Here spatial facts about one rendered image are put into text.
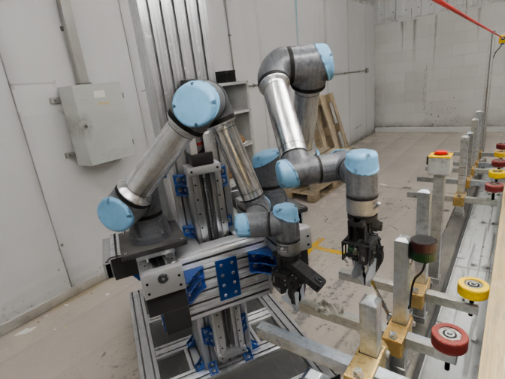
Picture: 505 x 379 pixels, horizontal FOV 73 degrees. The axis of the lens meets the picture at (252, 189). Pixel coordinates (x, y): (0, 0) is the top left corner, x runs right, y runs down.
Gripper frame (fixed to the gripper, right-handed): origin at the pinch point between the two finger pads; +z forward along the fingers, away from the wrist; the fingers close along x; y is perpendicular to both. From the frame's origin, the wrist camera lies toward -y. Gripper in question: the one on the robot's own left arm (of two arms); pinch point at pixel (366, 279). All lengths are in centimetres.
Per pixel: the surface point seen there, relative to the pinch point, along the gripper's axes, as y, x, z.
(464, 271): -82, 16, 39
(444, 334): -0.5, 19.0, 10.2
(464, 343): 1.0, 23.3, 9.9
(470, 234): -123, 15, 39
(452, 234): -102, 8, 31
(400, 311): -3.3, 8.0, 9.6
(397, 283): -3.3, 7.3, 1.2
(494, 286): -28.2, 27.6, 10.5
